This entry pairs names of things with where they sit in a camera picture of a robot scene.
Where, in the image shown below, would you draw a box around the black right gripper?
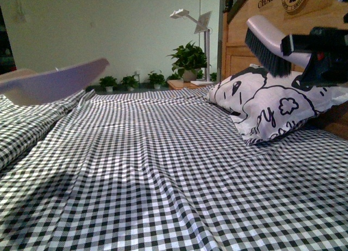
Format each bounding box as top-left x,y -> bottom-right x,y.
281,27 -> 347,88

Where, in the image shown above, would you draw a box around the white hand brush black bristles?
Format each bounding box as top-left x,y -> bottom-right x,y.
245,15 -> 310,77

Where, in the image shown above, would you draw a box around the white plastic dustpan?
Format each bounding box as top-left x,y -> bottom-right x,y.
1,58 -> 109,106

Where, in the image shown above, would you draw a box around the wooden bed headboard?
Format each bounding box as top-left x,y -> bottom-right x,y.
208,0 -> 347,145

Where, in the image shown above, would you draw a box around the white cartoon print pillow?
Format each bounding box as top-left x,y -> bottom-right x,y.
206,64 -> 347,145

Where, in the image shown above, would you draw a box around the white floor lamp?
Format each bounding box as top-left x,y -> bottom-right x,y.
170,9 -> 212,84

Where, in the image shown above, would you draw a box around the large potted green plant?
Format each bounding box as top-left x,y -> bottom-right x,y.
167,41 -> 207,83

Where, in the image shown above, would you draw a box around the far wooden nightstand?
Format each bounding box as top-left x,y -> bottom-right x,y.
167,79 -> 212,90

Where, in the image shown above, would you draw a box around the small potted plant right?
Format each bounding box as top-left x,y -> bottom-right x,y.
148,71 -> 165,89

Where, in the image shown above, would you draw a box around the small potted plant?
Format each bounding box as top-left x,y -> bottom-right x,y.
99,76 -> 117,93
148,71 -> 165,89
121,75 -> 139,91

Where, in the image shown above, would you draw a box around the small potted plant middle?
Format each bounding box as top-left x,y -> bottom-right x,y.
121,75 -> 139,91

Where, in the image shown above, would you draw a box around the small potted plant left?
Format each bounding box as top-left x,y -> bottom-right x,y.
99,76 -> 117,93

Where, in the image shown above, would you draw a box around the black white checkered bedsheet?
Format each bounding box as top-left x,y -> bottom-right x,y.
1,90 -> 347,250

